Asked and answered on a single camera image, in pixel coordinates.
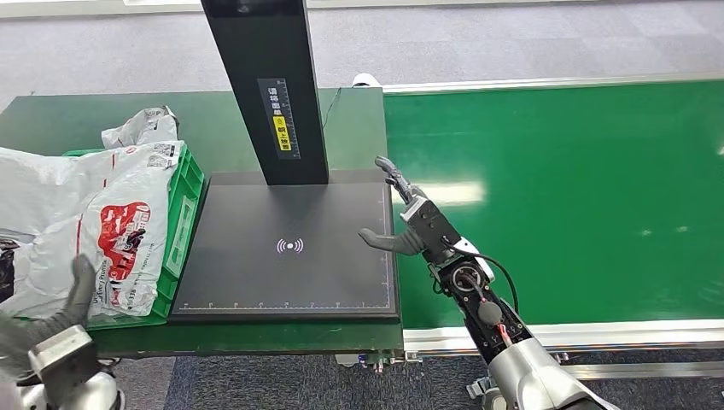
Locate tall crumpled white package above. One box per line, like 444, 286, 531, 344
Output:
100, 106, 181, 151

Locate black yellow label sticker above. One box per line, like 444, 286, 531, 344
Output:
257, 78, 301, 161

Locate green conveyor belt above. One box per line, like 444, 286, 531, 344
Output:
383, 79, 724, 331

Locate black inbound scanner machine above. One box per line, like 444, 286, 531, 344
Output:
169, 0, 401, 325

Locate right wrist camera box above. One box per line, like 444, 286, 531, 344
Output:
400, 196, 462, 266

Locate aluminium conveyor rail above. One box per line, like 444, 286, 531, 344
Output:
402, 318, 724, 359
382, 71, 724, 95

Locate green plastic crate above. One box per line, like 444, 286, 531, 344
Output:
61, 145, 206, 331

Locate white package with red print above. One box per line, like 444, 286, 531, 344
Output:
0, 141, 185, 319

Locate metal brackets under table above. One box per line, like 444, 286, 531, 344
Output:
335, 350, 424, 375

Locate aluminium frame beam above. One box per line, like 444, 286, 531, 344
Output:
557, 361, 724, 379

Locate thin black machine cable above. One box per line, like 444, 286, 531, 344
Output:
321, 87, 342, 130

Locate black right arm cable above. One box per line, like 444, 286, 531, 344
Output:
447, 243, 520, 325

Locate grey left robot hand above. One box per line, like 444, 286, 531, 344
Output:
0, 253, 98, 380

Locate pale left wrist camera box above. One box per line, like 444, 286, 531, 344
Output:
28, 325, 102, 406

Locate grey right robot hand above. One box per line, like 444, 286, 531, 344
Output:
357, 156, 431, 259

